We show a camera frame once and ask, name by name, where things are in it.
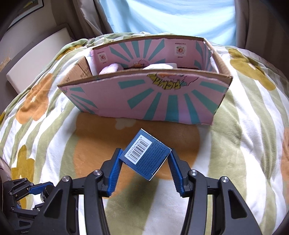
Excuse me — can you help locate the small dark blue box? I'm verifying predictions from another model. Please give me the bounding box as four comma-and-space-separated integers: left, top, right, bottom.
120, 129, 171, 181

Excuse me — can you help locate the pink fluffy towel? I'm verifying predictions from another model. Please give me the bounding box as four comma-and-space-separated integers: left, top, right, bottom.
99, 63, 124, 75

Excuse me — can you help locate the framed wall picture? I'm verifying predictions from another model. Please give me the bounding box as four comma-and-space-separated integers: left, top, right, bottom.
8, 0, 44, 29

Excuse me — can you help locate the light blue curtain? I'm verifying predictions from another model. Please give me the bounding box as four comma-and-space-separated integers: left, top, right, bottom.
100, 1, 237, 46

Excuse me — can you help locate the white floral rolled sock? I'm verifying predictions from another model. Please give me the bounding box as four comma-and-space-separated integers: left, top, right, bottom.
144, 63, 177, 70

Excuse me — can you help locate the floral striped bed blanket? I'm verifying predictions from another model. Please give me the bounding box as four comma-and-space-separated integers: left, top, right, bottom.
1, 33, 288, 234

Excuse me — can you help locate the brown curtain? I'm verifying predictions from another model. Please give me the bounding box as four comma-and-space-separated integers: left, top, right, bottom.
51, 1, 288, 71

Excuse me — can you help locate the pink lined cardboard box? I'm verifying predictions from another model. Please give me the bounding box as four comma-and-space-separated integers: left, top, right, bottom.
58, 35, 232, 125

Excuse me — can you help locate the white bedside panel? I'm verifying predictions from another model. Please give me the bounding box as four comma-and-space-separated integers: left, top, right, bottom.
3, 26, 72, 93

